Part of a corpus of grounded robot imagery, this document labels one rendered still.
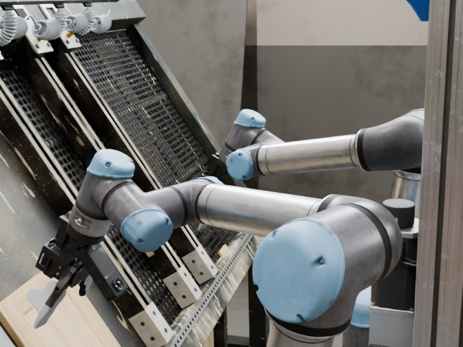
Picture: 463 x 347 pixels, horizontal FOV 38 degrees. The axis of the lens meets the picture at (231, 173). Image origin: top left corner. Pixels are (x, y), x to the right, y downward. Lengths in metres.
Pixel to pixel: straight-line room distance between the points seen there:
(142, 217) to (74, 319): 0.86
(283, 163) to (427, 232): 0.53
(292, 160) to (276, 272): 0.75
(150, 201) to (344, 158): 0.53
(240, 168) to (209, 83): 3.10
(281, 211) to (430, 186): 0.25
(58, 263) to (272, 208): 0.44
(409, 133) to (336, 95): 3.35
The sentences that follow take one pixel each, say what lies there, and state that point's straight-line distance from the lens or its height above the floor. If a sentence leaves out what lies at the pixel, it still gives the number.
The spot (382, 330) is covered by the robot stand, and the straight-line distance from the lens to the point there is 1.31.
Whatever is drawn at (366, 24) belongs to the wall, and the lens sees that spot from 4.72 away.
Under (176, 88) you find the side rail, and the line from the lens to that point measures 3.27.
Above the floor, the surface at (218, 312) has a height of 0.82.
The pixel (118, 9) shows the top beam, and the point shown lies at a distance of 3.13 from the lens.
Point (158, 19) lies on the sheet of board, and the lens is 4.93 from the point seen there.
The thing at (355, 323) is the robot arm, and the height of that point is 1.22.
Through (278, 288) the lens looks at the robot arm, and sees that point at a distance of 0.82.
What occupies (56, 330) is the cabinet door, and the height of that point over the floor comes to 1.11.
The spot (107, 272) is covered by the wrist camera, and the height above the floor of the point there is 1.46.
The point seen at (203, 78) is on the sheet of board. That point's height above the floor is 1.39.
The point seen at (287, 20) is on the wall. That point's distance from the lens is 4.84.
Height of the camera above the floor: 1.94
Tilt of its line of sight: 15 degrees down
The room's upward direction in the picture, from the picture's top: 1 degrees counter-clockwise
